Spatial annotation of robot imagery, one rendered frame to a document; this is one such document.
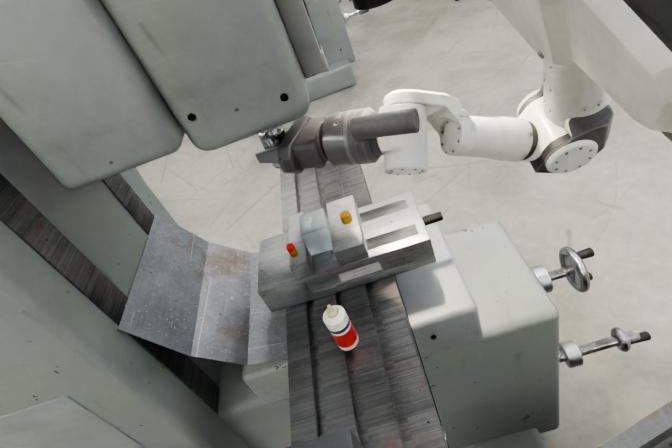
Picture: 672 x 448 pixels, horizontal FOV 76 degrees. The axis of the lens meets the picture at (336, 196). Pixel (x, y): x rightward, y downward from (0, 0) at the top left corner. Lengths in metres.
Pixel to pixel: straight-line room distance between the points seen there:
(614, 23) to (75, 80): 0.56
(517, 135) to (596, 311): 1.28
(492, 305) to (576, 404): 0.77
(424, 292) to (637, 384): 1.02
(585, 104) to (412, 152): 0.25
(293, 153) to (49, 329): 0.45
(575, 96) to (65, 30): 0.65
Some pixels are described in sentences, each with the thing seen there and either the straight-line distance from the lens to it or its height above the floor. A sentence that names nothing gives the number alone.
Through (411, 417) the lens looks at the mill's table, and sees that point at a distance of 0.73.
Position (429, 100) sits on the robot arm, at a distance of 0.67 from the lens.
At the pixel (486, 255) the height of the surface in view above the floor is 0.73.
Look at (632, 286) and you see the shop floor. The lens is 2.02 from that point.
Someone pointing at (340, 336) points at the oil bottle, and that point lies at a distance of 0.77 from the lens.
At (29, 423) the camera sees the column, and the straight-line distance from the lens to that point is 1.02.
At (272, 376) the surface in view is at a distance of 0.97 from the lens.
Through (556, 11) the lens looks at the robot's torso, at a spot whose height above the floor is 1.48.
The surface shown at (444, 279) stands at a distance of 0.95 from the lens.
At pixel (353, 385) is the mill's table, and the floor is 0.92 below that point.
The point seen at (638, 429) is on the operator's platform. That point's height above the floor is 0.40.
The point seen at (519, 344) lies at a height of 0.66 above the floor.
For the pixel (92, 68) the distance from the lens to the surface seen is 0.62.
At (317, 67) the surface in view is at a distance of 0.69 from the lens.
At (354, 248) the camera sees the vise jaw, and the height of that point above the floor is 1.04.
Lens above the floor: 1.60
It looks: 37 degrees down
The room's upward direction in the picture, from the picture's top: 23 degrees counter-clockwise
